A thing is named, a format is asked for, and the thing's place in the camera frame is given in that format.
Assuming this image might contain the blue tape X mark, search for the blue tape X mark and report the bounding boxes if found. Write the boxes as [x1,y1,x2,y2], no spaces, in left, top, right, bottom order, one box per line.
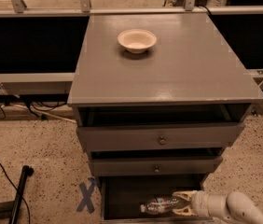
[76,177,96,214]

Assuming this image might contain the black metal stand leg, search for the black metal stand leg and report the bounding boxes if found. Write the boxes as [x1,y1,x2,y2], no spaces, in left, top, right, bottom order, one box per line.
[0,165,34,224]

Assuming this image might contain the grey metal railing frame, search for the grey metal railing frame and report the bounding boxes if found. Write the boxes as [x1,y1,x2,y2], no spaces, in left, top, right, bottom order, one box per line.
[0,0,263,100]

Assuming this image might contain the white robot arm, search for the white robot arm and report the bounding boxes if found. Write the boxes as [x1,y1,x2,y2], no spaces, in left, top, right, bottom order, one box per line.
[173,190,263,224]

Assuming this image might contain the grey bottom drawer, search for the grey bottom drawer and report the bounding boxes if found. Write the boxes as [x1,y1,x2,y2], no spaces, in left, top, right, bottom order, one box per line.
[101,175,215,224]

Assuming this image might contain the black floor cable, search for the black floor cable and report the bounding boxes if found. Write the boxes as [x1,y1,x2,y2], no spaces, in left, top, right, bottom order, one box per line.
[0,148,32,224]

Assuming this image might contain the clear plastic water bottle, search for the clear plastic water bottle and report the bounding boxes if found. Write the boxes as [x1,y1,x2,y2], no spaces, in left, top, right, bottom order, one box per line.
[140,196,189,215]

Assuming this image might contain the grey drawer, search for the grey drawer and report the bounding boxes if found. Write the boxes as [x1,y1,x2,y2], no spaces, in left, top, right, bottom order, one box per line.
[77,105,244,152]
[101,175,215,224]
[89,148,222,176]

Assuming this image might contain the white paper bowl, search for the white paper bowl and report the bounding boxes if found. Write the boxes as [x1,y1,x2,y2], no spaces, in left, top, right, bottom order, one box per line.
[118,29,157,54]

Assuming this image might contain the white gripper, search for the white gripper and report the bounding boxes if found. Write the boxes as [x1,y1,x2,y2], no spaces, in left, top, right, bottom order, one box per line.
[173,190,210,217]

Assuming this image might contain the grey top drawer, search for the grey top drawer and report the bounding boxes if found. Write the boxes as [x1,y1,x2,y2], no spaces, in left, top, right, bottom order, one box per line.
[77,105,244,152]

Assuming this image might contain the grey wooden drawer cabinet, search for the grey wooden drawer cabinet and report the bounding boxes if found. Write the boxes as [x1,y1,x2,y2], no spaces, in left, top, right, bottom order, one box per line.
[68,14,263,224]

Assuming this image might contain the grey middle drawer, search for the grey middle drawer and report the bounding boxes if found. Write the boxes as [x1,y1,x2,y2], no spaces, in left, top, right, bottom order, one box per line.
[89,148,222,176]

